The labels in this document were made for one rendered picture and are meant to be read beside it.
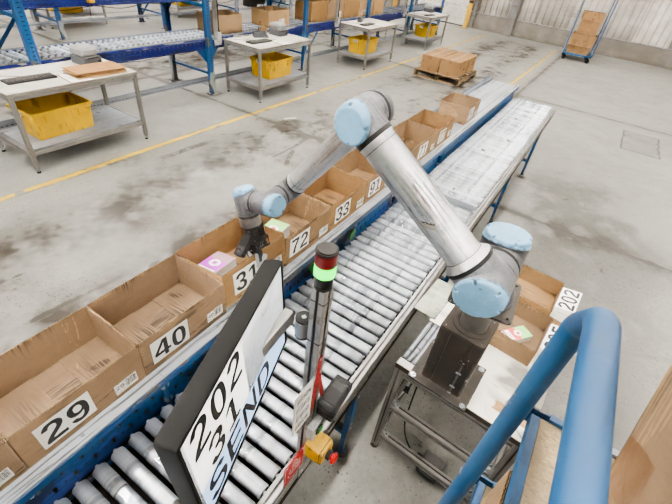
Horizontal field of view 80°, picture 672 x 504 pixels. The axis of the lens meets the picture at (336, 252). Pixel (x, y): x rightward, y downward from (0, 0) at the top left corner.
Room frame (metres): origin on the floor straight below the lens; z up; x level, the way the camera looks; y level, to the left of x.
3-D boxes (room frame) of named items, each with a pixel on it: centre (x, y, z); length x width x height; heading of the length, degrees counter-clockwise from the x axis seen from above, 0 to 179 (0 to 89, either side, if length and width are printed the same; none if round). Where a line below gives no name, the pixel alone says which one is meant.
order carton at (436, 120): (3.44, -0.66, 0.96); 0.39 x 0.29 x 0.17; 152
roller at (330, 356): (1.15, 0.06, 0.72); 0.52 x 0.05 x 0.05; 62
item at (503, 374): (1.37, -0.84, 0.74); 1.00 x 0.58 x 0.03; 148
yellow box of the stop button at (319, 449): (0.67, -0.05, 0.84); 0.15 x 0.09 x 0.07; 152
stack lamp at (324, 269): (0.67, 0.02, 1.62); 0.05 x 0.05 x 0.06
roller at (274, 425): (0.81, 0.25, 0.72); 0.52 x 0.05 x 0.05; 62
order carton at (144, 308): (1.03, 0.65, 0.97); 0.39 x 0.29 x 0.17; 152
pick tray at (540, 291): (1.67, -1.01, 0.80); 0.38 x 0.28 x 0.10; 57
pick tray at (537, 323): (1.39, -0.85, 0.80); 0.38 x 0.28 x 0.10; 56
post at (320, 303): (0.66, 0.01, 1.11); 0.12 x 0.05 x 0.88; 152
